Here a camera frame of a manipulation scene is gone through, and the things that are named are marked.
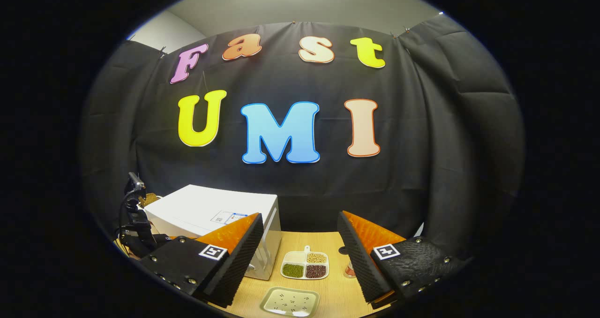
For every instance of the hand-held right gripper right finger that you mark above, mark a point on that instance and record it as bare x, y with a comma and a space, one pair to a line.
361, 261

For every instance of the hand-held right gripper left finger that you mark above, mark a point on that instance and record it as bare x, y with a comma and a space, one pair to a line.
243, 261

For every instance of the white microwave oven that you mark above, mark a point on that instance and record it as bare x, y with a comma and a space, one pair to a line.
201, 205

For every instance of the clear bottle with red label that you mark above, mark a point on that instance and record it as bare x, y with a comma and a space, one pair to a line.
350, 271

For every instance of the brown bread slice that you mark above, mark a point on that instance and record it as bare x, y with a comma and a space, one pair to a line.
149, 199

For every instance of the white divided bean dish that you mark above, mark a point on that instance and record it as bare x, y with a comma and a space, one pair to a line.
304, 264

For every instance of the pale green square plate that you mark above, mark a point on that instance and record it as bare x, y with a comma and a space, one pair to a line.
290, 301

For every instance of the black backdrop cloth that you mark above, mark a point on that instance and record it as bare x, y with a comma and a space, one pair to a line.
398, 168

